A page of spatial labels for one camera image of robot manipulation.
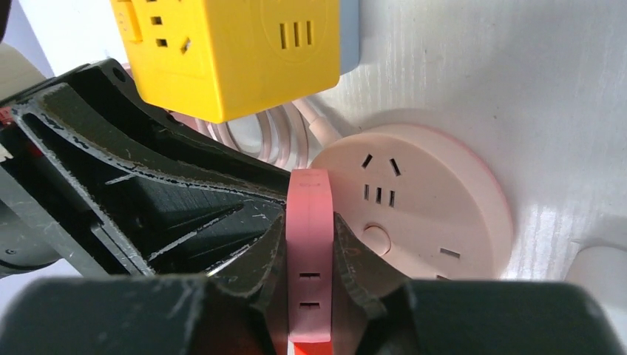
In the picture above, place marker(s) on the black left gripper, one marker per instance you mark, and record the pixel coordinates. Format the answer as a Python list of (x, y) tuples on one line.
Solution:
[(64, 198)]

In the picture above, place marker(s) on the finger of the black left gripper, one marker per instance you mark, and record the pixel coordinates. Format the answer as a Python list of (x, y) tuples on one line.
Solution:
[(149, 139)]

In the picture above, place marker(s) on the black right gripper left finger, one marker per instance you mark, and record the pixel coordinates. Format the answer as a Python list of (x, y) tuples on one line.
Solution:
[(239, 310)]

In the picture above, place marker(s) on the yellow cube socket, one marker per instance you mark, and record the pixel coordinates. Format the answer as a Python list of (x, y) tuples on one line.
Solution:
[(222, 60)]

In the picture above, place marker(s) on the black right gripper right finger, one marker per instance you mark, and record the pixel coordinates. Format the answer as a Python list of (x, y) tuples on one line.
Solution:
[(378, 310)]

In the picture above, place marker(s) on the pink plug adapter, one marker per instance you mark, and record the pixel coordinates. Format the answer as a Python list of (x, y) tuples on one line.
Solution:
[(309, 234)]

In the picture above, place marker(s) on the pink round socket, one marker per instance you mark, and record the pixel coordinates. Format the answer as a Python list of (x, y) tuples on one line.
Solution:
[(421, 200)]

